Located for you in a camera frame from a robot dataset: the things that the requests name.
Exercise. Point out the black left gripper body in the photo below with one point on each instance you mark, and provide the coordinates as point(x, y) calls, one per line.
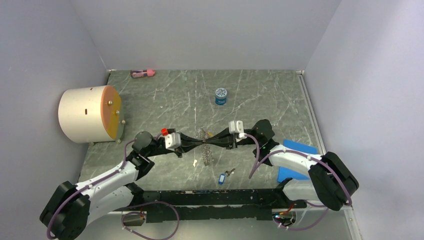
point(158, 148)

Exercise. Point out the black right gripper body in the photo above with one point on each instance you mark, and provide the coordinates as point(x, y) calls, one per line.
point(249, 131)

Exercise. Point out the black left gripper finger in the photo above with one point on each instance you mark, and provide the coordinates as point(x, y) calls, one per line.
point(187, 141)
point(186, 147)

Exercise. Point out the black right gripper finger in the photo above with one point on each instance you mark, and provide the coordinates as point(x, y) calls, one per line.
point(223, 144)
point(224, 138)

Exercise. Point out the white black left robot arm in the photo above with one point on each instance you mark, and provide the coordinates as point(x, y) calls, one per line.
point(74, 206)

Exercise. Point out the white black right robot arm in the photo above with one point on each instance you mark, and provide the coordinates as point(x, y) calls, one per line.
point(329, 180)

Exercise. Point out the blue round jar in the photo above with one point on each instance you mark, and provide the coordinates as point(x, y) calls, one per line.
point(221, 95)

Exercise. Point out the blue flat sheet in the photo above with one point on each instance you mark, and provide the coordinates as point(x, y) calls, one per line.
point(292, 165)

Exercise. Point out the cream cylinder with orange face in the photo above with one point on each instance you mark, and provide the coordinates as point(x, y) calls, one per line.
point(92, 114)

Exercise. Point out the pink capped small bottle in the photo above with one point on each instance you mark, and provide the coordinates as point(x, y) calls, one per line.
point(142, 73)

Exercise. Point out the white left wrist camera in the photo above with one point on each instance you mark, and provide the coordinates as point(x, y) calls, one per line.
point(172, 139)

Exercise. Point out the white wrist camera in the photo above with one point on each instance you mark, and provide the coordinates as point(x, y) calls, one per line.
point(236, 128)
point(172, 139)

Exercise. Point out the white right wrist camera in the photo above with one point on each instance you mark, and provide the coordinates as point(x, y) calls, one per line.
point(236, 128)

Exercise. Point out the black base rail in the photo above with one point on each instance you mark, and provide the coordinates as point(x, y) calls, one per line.
point(169, 205)

